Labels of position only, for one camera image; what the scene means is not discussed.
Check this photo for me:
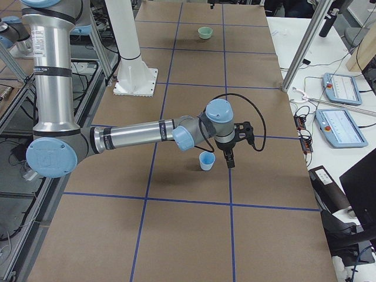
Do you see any light blue plastic cup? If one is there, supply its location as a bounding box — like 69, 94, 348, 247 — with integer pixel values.
199, 152, 216, 171

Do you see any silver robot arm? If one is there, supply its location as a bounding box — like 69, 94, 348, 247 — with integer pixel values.
22, 1, 236, 178

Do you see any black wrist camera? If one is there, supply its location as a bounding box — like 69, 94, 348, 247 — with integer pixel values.
234, 122, 255, 147

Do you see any aluminium frame post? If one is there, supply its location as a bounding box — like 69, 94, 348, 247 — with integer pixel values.
281, 0, 333, 92

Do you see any brown paper table cover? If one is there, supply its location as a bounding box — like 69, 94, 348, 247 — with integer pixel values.
28, 1, 336, 281

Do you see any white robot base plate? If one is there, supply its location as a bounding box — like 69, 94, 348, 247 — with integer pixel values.
113, 66, 158, 97

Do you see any mint green bowl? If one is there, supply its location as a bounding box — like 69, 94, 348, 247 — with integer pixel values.
197, 26, 213, 40

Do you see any black monitor and stand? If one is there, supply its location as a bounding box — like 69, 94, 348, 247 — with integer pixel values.
321, 150, 375, 267

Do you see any black box white label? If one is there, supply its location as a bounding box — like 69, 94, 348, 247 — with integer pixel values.
308, 166, 350, 213

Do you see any teach pendant tablet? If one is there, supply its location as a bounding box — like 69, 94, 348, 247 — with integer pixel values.
315, 109, 368, 149
323, 73, 362, 106

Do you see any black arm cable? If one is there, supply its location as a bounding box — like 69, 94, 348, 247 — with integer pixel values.
198, 93, 267, 153

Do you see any near teach pendant tablet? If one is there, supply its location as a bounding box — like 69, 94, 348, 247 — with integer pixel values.
315, 109, 368, 149

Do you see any far teach pendant tablet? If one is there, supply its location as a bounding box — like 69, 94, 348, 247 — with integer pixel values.
323, 73, 362, 106

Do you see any aluminium side frame rack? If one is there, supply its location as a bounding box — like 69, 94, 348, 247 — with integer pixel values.
1, 1, 106, 281

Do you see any orange black usb hub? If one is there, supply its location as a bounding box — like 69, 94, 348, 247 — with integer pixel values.
294, 115, 307, 130

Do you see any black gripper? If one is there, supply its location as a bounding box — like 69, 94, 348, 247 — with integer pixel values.
214, 135, 236, 169

